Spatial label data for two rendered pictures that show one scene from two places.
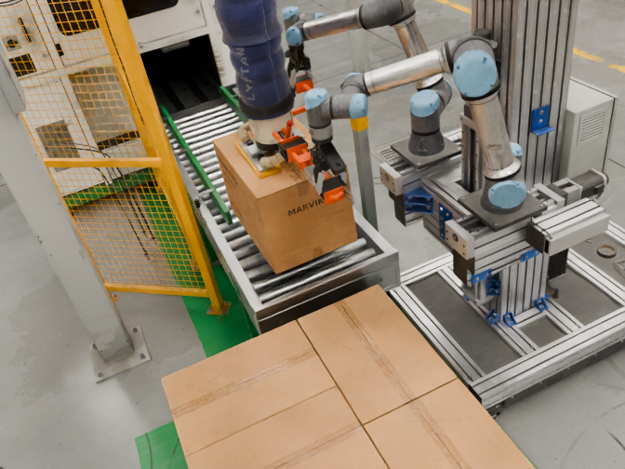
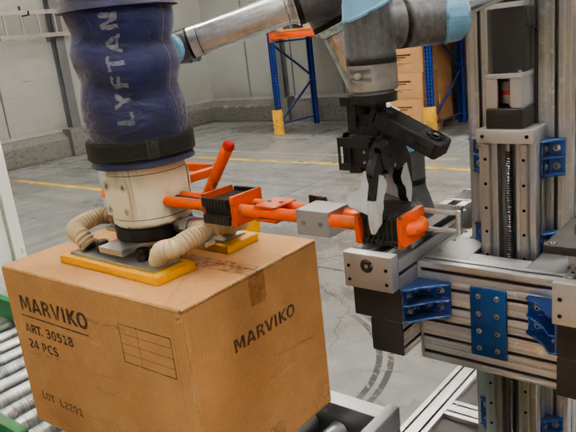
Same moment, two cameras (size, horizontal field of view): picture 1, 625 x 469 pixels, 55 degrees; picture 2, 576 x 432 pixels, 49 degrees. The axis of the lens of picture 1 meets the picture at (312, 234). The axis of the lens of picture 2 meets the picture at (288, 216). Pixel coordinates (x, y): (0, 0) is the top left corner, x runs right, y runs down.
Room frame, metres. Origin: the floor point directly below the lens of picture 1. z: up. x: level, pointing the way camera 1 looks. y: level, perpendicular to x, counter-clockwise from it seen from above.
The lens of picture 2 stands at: (1.00, 0.55, 1.51)
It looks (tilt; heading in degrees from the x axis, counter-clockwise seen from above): 16 degrees down; 328
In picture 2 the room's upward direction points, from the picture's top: 6 degrees counter-clockwise
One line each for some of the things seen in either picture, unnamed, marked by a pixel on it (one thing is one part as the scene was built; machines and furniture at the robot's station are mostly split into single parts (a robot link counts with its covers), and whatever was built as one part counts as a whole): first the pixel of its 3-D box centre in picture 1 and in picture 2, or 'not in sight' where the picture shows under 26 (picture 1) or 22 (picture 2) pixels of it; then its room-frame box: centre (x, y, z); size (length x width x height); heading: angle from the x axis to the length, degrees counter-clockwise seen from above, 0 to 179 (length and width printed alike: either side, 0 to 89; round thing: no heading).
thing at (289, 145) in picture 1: (294, 148); (232, 205); (2.06, 0.01, 1.21); 0.10 x 0.08 x 0.06; 107
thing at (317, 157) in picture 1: (323, 150); (372, 132); (1.75, -0.09, 1.35); 0.09 x 0.08 x 0.12; 17
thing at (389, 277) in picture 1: (331, 301); not in sight; (1.95, -0.03, 0.48); 0.70 x 0.03 x 0.15; 108
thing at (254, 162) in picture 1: (256, 153); (123, 255); (2.27, 0.17, 1.11); 0.34 x 0.10 x 0.05; 17
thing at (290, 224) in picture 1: (283, 189); (168, 333); (2.31, 0.09, 0.88); 0.60 x 0.40 x 0.40; 19
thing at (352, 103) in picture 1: (350, 103); (423, 20); (1.73, -0.19, 1.51); 0.11 x 0.11 x 0.08; 73
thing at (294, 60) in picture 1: (299, 57); not in sight; (2.63, -0.09, 1.35); 0.09 x 0.08 x 0.12; 17
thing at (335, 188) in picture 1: (329, 190); (389, 224); (1.72, -0.09, 1.21); 0.08 x 0.07 x 0.05; 17
